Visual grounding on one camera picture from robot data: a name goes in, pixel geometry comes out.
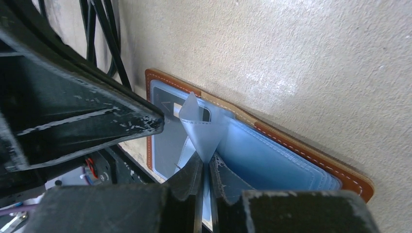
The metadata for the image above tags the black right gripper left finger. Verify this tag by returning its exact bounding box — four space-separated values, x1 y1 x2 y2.
24 153 204 233

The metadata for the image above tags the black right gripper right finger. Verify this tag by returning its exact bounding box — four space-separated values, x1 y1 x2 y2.
209 154 379 233

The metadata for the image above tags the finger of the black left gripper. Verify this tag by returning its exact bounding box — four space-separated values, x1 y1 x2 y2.
0 0 164 200

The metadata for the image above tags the brown leather card holder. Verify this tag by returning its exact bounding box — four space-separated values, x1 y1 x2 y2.
144 68 375 222

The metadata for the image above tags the black usb cable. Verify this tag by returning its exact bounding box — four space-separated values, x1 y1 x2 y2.
37 0 133 91

